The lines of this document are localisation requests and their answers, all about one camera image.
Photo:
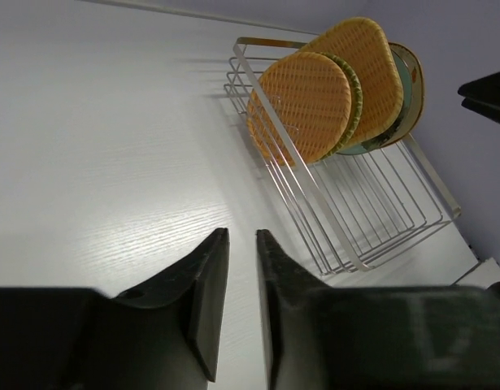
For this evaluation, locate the beige floral ceramic plate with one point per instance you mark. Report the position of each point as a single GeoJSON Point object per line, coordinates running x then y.
{"type": "Point", "coordinates": [412, 77]}

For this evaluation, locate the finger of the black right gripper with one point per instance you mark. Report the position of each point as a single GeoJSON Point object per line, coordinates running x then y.
{"type": "Point", "coordinates": [482, 96]}

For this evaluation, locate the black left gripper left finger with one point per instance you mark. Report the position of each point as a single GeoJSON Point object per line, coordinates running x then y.
{"type": "Point", "coordinates": [163, 333]}

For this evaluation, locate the small orange woven plate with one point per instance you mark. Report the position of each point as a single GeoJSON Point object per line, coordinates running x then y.
{"type": "Point", "coordinates": [311, 96]}

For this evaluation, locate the large orange woven plate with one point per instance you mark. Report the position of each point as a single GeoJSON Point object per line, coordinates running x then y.
{"type": "Point", "coordinates": [362, 43]}

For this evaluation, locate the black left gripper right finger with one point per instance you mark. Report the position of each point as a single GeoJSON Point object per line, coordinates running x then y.
{"type": "Point", "coordinates": [425, 337]}

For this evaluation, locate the teal floral ceramic plate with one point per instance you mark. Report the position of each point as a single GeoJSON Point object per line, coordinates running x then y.
{"type": "Point", "coordinates": [378, 141]}

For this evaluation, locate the metal wire dish rack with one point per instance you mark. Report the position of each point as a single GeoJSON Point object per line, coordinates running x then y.
{"type": "Point", "coordinates": [383, 216]}

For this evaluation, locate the green rimmed woven plate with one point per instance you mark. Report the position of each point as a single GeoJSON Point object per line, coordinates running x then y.
{"type": "Point", "coordinates": [356, 103]}

